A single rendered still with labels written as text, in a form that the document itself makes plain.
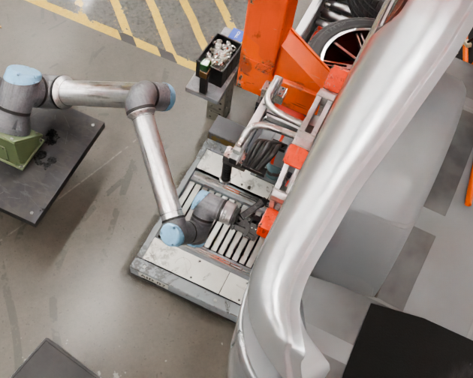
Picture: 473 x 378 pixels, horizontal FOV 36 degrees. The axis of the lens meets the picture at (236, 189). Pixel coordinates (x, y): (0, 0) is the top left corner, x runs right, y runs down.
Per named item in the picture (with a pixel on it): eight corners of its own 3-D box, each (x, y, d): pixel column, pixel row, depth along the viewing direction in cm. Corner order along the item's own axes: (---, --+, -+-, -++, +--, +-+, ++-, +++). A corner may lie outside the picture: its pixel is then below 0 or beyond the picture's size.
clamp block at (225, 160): (244, 172, 260) (245, 165, 256) (221, 163, 261) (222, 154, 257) (250, 162, 263) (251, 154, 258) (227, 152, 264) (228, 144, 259)
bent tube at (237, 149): (281, 175, 252) (287, 158, 243) (232, 152, 255) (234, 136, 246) (301, 137, 261) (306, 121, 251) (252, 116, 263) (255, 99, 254)
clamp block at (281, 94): (281, 106, 277) (283, 97, 272) (259, 96, 278) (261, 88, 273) (286, 96, 279) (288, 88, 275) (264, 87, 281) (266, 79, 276)
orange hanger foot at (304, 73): (375, 146, 318) (396, 98, 288) (266, 100, 325) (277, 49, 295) (387, 119, 326) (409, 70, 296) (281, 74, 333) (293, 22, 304)
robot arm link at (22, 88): (-12, 99, 310) (-1, 60, 305) (19, 100, 325) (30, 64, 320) (11, 112, 303) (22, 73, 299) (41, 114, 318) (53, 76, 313)
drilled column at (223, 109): (222, 124, 380) (228, 73, 344) (205, 117, 381) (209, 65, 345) (230, 110, 385) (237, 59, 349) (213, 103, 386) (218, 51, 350)
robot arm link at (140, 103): (133, 73, 276) (183, 243, 267) (153, 76, 286) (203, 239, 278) (111, 85, 282) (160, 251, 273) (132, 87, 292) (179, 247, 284)
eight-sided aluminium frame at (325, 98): (272, 250, 281) (295, 178, 235) (257, 243, 282) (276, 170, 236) (323, 147, 308) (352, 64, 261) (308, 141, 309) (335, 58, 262)
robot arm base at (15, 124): (-23, 122, 307) (-17, 100, 305) (-2, 116, 326) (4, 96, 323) (17, 139, 306) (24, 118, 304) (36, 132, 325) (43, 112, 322)
